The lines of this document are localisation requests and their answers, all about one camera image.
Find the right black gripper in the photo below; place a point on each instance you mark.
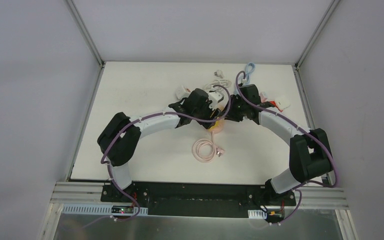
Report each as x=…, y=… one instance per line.
x=232, y=114

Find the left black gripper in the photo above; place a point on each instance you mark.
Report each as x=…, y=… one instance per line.
x=208, y=117

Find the white cube adapter with picture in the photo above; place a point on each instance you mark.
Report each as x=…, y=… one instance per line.
x=182, y=92

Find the red cube adapter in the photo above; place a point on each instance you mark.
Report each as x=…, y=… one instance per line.
x=270, y=104

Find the yellow cube adapter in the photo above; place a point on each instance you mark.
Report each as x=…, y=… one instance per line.
x=215, y=127

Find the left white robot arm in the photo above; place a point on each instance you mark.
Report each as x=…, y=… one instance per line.
x=119, y=139

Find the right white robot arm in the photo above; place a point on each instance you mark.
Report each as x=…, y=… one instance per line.
x=309, y=149

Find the white pink small adapter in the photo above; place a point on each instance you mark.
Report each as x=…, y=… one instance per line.
x=263, y=96

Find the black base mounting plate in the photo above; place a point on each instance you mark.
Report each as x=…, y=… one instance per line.
x=199, y=199

